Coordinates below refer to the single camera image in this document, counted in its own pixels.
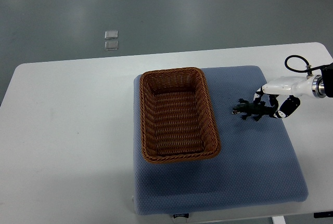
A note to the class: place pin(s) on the brown wicker basket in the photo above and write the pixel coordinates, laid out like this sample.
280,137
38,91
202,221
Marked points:
177,121

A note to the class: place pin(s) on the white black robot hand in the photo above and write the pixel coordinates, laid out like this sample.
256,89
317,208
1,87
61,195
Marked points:
285,92

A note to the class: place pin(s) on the metal floor plate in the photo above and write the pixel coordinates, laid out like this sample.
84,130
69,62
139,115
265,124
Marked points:
111,34
111,45

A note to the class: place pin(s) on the lower metal floor plate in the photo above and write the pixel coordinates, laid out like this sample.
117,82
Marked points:
111,45

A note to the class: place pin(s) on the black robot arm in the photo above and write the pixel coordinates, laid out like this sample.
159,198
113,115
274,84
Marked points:
325,87

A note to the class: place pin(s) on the white label tag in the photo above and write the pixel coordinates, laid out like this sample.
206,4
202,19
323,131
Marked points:
180,216

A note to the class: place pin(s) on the dark toy crocodile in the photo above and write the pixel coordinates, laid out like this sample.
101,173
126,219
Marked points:
258,109

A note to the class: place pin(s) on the upper metal floor plate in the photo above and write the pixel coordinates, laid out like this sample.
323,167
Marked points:
111,34

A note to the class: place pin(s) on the black table control panel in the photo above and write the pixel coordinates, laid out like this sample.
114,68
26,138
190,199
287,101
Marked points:
323,214

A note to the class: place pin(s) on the blue grey cushion mat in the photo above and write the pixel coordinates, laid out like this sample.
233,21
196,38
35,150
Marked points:
257,164

